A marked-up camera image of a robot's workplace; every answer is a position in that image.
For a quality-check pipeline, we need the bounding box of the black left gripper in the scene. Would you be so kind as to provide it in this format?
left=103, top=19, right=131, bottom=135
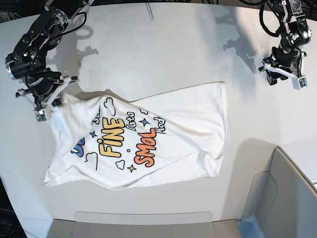
left=258, top=47, right=307, bottom=86

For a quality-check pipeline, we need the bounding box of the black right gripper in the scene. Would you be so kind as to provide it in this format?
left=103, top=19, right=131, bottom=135
left=15, top=71, right=78, bottom=112

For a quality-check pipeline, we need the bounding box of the white printed t-shirt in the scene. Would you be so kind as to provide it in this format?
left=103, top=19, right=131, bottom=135
left=44, top=82, right=230, bottom=190

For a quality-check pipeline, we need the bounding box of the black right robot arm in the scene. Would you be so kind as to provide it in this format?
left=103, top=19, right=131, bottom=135
left=5, top=0, right=93, bottom=114

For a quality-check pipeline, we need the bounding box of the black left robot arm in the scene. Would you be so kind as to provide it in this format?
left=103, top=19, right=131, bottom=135
left=259, top=0, right=312, bottom=90

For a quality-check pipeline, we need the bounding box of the grey cardboard box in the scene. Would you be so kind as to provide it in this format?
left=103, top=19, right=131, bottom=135
left=48, top=147, right=317, bottom=238

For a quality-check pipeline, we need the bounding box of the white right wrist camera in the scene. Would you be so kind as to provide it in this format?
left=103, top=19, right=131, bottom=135
left=34, top=109, right=48, bottom=122

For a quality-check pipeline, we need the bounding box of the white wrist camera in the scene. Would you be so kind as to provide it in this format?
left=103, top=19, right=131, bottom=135
left=34, top=109, right=48, bottom=122
left=292, top=75, right=308, bottom=90

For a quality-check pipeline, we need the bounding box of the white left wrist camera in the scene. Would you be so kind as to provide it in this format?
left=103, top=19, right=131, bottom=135
left=292, top=75, right=308, bottom=90

